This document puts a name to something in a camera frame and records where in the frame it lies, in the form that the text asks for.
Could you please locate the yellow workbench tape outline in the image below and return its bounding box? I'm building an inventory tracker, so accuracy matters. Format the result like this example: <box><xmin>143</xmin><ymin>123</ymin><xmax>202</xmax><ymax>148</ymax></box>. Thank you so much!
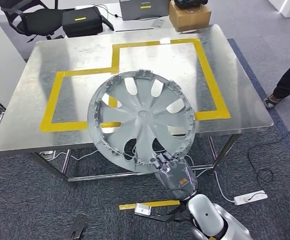
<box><xmin>39</xmin><ymin>38</ymin><xmax>232</xmax><ymax>133</ymax></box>

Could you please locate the black floor cable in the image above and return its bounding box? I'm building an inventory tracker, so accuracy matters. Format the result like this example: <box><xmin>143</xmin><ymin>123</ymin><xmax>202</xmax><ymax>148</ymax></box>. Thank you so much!
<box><xmin>247</xmin><ymin>110</ymin><xmax>290</xmax><ymax>185</ymax></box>

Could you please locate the steel workbench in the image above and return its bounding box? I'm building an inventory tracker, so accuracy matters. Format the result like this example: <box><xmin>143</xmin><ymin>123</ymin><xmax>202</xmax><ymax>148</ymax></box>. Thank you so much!
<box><xmin>0</xmin><ymin>24</ymin><xmax>274</xmax><ymax>186</ymax></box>

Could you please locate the brown cardboard box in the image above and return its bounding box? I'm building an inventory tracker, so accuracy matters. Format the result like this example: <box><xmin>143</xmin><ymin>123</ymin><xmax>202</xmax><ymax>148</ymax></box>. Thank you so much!
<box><xmin>168</xmin><ymin>0</ymin><xmax>212</xmax><ymax>33</ymax></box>

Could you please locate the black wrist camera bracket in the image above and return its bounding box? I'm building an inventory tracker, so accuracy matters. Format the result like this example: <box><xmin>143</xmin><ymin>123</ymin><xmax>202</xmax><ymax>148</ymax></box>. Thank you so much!
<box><xmin>142</xmin><ymin>203</ymin><xmax>190</xmax><ymax>223</ymax></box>

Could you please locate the white side panel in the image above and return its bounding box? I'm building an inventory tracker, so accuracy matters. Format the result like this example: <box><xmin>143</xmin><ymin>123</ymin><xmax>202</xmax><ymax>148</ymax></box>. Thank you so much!
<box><xmin>0</xmin><ymin>13</ymin><xmax>27</xmax><ymax>109</ymax></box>

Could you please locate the yellow floor tape marking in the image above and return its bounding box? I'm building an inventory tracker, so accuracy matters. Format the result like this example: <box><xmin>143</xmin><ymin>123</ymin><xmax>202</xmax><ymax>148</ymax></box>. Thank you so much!
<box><xmin>119</xmin><ymin>200</ymin><xmax>181</xmax><ymax>211</ymax></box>

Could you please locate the black office chair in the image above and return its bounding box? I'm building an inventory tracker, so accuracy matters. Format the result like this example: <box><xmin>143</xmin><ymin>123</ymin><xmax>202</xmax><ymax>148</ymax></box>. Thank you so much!
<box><xmin>0</xmin><ymin>0</ymin><xmax>68</xmax><ymax>42</ymax></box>

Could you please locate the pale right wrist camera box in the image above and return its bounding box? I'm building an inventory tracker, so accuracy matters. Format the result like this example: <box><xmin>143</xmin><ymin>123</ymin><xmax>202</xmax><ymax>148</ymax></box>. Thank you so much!
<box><xmin>134</xmin><ymin>203</ymin><xmax>152</xmax><ymax>217</ymax></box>

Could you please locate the grey card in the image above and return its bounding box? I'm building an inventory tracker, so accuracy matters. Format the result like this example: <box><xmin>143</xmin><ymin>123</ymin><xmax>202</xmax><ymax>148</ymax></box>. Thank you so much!
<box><xmin>151</xmin><ymin>18</ymin><xmax>165</xmax><ymax>28</ymax></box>

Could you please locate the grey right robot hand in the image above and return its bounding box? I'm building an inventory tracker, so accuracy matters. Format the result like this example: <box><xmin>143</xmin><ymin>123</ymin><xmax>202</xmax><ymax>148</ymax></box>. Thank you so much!
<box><xmin>151</xmin><ymin>152</ymin><xmax>199</xmax><ymax>202</ymax></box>

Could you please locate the grey laptop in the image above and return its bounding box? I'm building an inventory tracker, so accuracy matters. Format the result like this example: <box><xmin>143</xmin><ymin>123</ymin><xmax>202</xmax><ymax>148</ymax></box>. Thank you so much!
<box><xmin>119</xmin><ymin>0</ymin><xmax>171</xmax><ymax>21</ymax></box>

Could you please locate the long white power strip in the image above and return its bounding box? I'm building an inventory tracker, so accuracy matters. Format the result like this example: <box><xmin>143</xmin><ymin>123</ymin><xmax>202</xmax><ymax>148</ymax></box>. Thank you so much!
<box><xmin>233</xmin><ymin>190</ymin><xmax>269</xmax><ymax>206</ymax></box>

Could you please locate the white power strip cable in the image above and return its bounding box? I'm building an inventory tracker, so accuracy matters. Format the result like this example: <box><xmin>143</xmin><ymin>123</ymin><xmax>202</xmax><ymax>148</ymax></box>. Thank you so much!
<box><xmin>184</xmin><ymin>153</ymin><xmax>236</xmax><ymax>204</ymax></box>

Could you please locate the black robot foot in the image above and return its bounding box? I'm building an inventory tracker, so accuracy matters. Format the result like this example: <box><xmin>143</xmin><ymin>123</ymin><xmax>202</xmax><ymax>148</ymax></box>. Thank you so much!
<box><xmin>66</xmin><ymin>212</ymin><xmax>88</xmax><ymax>240</ymax></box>

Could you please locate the black case with yellow label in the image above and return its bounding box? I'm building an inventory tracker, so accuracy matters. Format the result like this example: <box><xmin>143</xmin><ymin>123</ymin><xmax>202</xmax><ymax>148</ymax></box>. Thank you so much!
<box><xmin>61</xmin><ymin>6</ymin><xmax>115</xmax><ymax>38</ymax></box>

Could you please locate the grey plastic wheel cover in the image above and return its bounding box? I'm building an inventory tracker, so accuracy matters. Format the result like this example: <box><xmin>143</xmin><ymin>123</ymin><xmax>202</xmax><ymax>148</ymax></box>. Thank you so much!
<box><xmin>87</xmin><ymin>69</ymin><xmax>196</xmax><ymax>174</ymax></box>

